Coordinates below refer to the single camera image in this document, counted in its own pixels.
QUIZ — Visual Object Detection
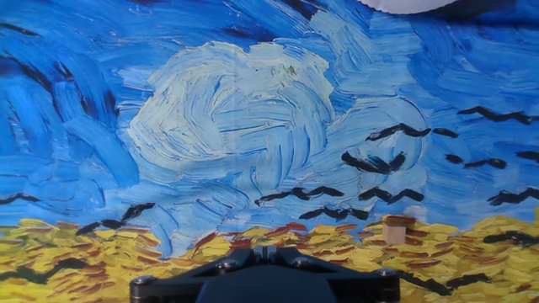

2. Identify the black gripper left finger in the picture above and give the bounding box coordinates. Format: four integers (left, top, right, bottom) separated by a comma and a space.
129, 246, 267, 303

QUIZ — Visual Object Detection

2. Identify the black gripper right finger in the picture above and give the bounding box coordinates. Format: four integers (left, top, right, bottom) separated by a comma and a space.
265, 246, 401, 303

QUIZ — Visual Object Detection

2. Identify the small wooden cube block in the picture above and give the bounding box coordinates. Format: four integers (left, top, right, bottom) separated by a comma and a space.
382, 222, 408, 246

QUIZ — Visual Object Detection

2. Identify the Van Gogh wheatfield print cloth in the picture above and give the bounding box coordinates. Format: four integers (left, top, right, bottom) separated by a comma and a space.
0, 0, 539, 303

